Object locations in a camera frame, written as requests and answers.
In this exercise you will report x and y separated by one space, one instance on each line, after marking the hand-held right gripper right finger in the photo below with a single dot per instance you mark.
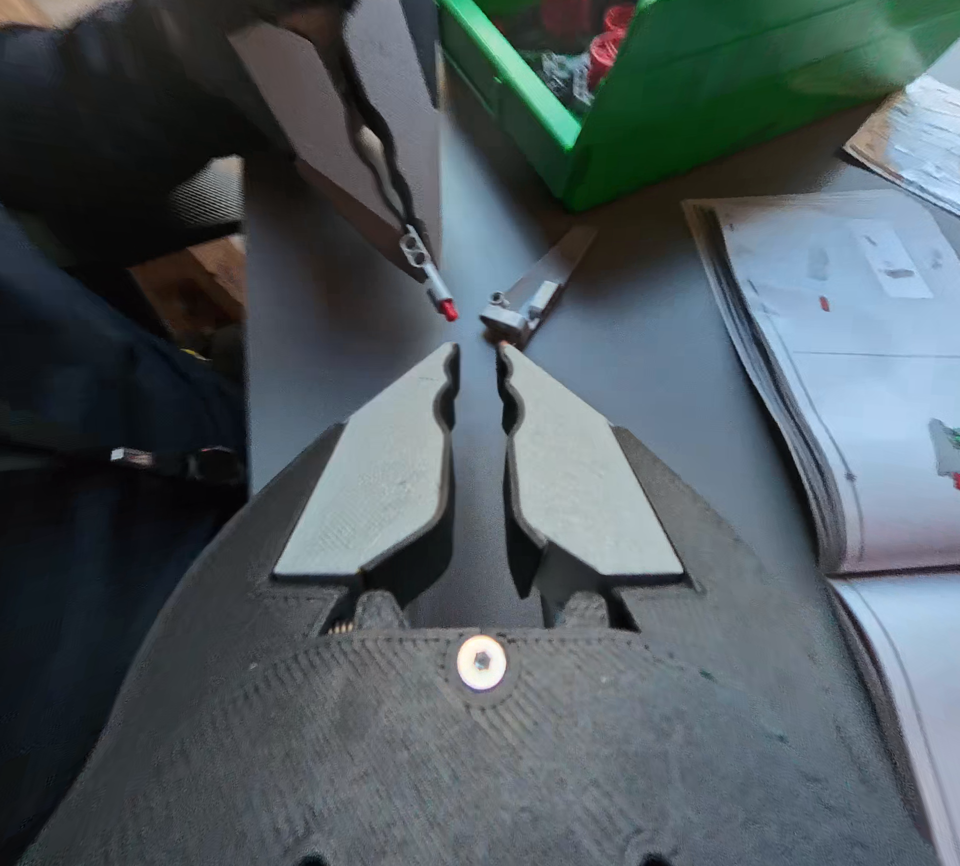
585 483

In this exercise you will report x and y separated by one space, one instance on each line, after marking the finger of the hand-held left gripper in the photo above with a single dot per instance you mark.
300 93
409 115

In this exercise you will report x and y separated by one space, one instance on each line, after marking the person's dark trousers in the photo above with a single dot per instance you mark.
82 506

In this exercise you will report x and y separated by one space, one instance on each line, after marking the open instruction booklet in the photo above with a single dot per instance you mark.
862 371

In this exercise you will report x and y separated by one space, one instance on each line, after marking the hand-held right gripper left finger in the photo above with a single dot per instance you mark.
367 476

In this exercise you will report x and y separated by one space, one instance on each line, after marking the grey lego connector piece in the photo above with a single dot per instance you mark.
517 314

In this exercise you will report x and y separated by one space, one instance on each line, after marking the person's left forearm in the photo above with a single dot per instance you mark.
112 108

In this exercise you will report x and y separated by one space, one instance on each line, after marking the grey lego axle red tip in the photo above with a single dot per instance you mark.
429 272

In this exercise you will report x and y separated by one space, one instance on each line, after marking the black mesh chair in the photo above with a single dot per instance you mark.
210 194

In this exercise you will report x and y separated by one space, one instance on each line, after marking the green plastic box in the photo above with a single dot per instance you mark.
750 63

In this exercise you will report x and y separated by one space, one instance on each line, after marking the printed paper sheet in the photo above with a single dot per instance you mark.
915 138

